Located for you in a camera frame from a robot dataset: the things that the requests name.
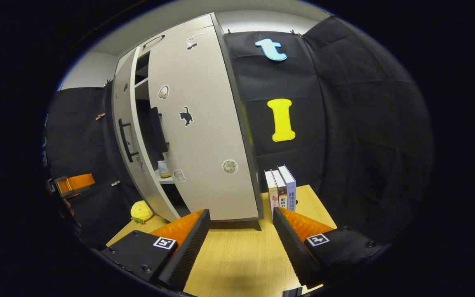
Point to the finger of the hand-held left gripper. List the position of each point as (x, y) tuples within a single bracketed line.
[(78, 182)]

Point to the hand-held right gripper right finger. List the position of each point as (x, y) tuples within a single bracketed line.
[(293, 251)]

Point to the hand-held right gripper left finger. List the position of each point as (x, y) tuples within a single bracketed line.
[(188, 255)]

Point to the white cabinet door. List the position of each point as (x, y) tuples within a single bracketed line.
[(208, 123), (157, 202)]

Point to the white and grey shoe cabinet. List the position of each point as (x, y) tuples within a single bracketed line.
[(255, 181)]

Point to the white canvas shoe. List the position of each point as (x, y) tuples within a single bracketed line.
[(163, 167)]

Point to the dark and orange book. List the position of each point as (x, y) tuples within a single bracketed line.
[(281, 192)]

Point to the white and pink book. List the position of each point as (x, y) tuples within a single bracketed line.
[(271, 194)]

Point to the lavender book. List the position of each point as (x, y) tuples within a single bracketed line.
[(290, 187)]

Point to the yellow plush toy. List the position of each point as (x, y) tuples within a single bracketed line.
[(142, 211)]

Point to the black backdrop cloth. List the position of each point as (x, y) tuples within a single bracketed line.
[(353, 123)]

